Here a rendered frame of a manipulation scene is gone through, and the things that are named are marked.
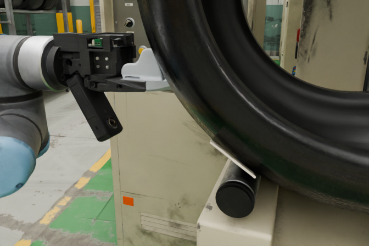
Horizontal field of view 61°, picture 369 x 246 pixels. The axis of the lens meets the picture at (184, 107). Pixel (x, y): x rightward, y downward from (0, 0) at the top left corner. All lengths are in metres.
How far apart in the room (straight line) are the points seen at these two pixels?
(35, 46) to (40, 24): 10.65
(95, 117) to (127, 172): 0.84
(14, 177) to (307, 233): 0.41
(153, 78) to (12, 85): 0.25
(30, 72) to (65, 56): 0.06
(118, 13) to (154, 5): 0.90
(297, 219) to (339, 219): 0.06
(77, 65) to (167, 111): 0.67
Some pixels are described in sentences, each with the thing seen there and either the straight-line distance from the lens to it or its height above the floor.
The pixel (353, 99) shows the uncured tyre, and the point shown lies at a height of 0.97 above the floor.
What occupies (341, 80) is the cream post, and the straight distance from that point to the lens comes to 0.69.
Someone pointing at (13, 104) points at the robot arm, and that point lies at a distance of 0.60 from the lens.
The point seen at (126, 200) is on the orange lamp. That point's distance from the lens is 1.39.
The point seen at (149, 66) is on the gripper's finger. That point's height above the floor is 1.03.
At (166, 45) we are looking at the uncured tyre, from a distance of 0.33.
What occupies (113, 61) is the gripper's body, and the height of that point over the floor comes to 1.04.
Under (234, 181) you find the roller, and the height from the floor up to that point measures 0.92.
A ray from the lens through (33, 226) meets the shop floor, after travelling 1.99.
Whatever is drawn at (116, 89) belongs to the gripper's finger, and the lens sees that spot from 0.44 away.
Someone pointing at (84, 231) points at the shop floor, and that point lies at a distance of 1.86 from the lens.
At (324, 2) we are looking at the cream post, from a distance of 0.68.
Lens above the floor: 1.10
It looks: 16 degrees down
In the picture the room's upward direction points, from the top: straight up
